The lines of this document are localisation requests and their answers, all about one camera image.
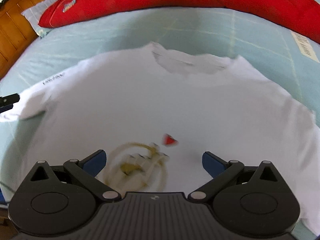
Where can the green checked bed sheet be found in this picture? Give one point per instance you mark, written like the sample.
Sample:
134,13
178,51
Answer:
200,35

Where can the grey checked pillow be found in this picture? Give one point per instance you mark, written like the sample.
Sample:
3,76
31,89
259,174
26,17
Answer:
37,12

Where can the wooden headboard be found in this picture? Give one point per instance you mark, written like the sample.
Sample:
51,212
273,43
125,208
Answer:
17,25

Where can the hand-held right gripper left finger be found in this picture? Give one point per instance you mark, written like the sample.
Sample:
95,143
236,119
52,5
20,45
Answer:
96,161

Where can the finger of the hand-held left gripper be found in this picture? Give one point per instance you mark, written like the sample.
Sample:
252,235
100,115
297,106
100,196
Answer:
8,101

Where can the white t-shirt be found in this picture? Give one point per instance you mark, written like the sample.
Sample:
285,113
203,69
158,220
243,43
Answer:
150,92

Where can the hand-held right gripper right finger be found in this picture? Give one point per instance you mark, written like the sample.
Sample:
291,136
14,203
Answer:
212,163

